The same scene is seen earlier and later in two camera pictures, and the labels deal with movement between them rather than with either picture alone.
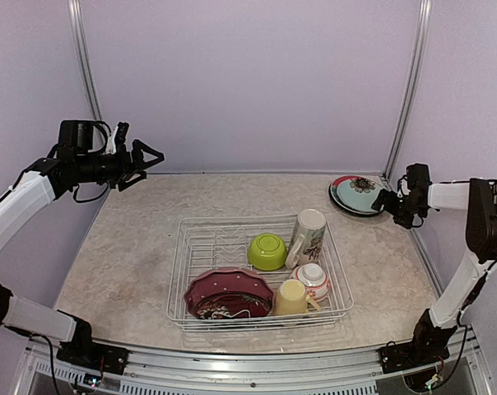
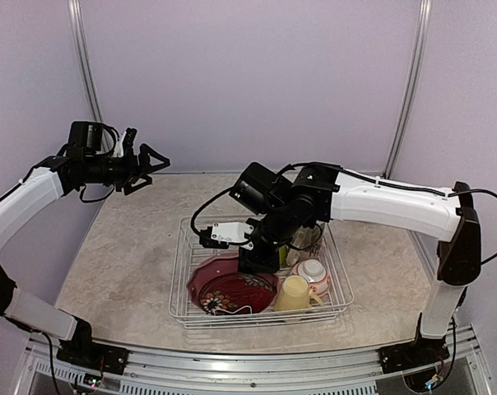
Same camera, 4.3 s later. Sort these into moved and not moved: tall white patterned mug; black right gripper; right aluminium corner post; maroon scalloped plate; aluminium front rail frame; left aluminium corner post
Moved: maroon scalloped plate; black right gripper
Not moved: aluminium front rail frame; tall white patterned mug; right aluminium corner post; left aluminium corner post
